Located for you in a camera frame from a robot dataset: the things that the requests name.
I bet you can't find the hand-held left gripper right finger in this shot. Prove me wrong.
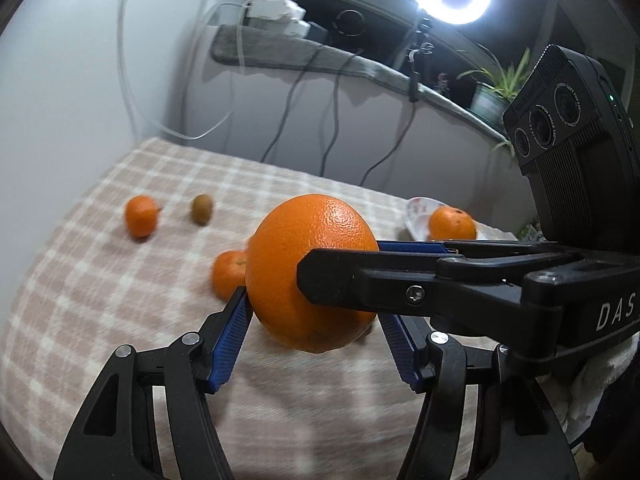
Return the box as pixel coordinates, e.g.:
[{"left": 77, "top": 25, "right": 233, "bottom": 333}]
[{"left": 377, "top": 312, "right": 576, "bottom": 480}]

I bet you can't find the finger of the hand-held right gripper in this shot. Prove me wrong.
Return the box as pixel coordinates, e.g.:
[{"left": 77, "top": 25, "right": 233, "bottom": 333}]
[
  {"left": 376, "top": 240, "right": 567, "bottom": 258},
  {"left": 296, "top": 247, "right": 567, "bottom": 320}
]

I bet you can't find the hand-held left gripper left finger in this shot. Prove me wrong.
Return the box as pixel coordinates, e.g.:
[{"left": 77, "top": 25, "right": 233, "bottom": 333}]
[{"left": 52, "top": 286, "right": 254, "bottom": 480}]

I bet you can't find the white patterned plate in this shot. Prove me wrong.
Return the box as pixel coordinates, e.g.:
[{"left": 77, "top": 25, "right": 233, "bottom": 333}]
[{"left": 404, "top": 197, "right": 516, "bottom": 244}]

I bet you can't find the large orange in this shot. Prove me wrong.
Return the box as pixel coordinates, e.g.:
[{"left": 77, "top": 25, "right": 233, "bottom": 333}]
[{"left": 245, "top": 194, "right": 381, "bottom": 353}]

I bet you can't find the brown kiwi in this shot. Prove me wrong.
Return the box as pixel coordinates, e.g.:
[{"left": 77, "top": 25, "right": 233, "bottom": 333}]
[{"left": 190, "top": 193, "right": 216, "bottom": 225}]

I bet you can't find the small tangerine with stem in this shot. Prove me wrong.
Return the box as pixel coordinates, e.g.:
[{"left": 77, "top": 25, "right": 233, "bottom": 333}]
[{"left": 124, "top": 195, "right": 164, "bottom": 239}]

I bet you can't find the potted green plant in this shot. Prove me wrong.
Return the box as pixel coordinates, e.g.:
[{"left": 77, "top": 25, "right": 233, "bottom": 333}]
[{"left": 457, "top": 47, "right": 533, "bottom": 157}]

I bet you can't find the pink plaid blanket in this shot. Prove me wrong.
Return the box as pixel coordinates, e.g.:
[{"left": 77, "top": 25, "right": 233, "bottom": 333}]
[{"left": 0, "top": 137, "right": 576, "bottom": 480}]

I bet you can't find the white fluffy cloth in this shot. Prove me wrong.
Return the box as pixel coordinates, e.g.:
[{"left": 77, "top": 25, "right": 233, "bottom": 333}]
[{"left": 565, "top": 335, "right": 640, "bottom": 427}]

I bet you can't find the black round device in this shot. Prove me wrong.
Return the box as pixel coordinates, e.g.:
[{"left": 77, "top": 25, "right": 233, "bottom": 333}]
[{"left": 330, "top": 10, "right": 369, "bottom": 37}]

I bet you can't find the white power adapter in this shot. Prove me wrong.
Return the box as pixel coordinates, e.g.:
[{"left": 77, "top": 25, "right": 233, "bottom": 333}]
[
  {"left": 247, "top": 0, "right": 307, "bottom": 21},
  {"left": 245, "top": 17, "right": 309, "bottom": 39}
]

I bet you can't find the black cable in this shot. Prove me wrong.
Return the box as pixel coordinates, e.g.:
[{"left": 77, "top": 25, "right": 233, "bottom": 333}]
[
  {"left": 358, "top": 99, "right": 418, "bottom": 187},
  {"left": 261, "top": 46, "right": 323, "bottom": 162},
  {"left": 320, "top": 52, "right": 357, "bottom": 177}
]

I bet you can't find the black ring light stand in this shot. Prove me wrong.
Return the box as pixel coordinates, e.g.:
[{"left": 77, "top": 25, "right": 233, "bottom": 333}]
[{"left": 407, "top": 10, "right": 436, "bottom": 104}]

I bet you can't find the white cable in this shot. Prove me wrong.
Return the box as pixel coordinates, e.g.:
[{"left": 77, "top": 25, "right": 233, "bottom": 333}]
[{"left": 116, "top": 0, "right": 251, "bottom": 141}]

